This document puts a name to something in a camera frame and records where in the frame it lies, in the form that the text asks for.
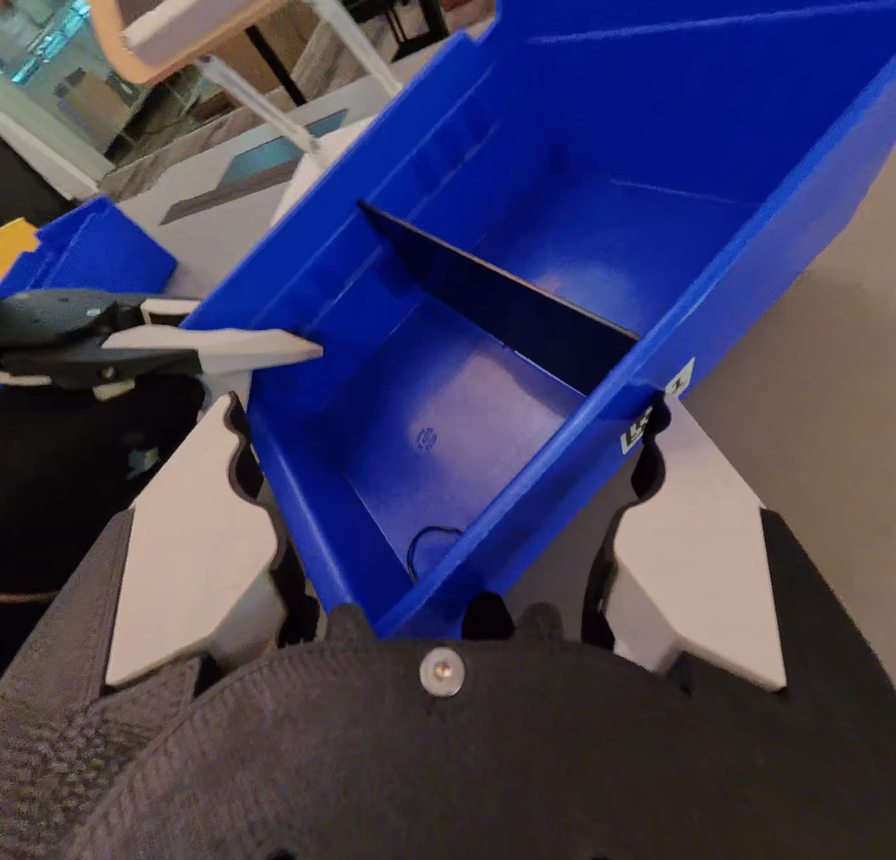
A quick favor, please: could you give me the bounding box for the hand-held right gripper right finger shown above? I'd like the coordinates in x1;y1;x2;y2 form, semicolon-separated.
581;392;788;693

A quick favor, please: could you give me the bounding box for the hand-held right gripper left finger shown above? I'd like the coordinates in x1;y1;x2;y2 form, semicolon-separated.
104;392;309;689

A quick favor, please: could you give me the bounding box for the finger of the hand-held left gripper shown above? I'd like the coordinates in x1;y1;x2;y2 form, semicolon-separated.
101;328;325;378
140;298;204;327

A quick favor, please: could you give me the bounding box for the plain blue bin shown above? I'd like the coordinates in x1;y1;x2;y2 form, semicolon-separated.
0;197;178;302

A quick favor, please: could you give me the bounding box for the blue bin with tag sticker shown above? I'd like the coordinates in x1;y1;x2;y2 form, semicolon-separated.
178;0;896;641

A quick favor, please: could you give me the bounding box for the large yellow bin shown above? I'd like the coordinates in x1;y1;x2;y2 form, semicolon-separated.
0;219;41;281

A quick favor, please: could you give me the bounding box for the black board with wooden edge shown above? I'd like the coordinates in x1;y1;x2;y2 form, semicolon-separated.
69;0;352;88

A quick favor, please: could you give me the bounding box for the thin black wire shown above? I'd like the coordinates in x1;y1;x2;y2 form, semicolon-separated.
407;526;464;585

